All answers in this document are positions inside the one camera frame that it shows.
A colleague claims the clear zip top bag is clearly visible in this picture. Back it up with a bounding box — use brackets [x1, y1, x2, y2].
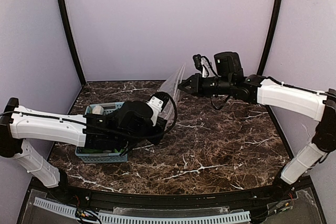
[158, 64, 185, 127]

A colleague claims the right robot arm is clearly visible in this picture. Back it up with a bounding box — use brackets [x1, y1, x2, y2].
[178, 73, 335, 189]

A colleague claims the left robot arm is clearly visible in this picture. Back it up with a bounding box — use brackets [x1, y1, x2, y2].
[1, 94, 167, 188]

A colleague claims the green cucumber toy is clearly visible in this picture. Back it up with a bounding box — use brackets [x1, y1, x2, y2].
[113, 148, 125, 154]

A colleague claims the blue plastic basket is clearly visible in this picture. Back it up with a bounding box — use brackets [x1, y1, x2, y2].
[75, 102, 128, 163]

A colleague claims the white radish toy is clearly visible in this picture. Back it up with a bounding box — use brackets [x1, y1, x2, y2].
[91, 105, 104, 115]

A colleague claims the green leafy vegetable toy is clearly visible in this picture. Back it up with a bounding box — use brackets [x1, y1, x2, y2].
[81, 148, 103, 154]

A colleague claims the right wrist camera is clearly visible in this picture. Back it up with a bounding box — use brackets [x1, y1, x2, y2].
[193, 54, 212, 78]

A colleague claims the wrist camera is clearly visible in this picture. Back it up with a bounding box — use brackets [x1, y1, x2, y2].
[145, 91, 178, 141]
[193, 54, 212, 78]

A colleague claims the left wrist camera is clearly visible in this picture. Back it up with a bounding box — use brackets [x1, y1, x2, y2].
[145, 91, 178, 141]

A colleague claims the black front rail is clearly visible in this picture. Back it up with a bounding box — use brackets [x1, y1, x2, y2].
[47, 175, 312, 216]

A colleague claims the white slotted cable duct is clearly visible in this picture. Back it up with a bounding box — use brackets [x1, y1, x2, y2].
[34, 197, 251, 223]

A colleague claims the right black frame post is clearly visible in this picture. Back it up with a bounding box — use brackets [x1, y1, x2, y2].
[257, 0, 282, 75]

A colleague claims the black frame post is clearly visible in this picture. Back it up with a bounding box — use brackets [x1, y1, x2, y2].
[257, 0, 282, 75]
[57, 0, 87, 87]

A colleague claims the left black frame post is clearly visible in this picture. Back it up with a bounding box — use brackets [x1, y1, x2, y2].
[57, 0, 87, 87]

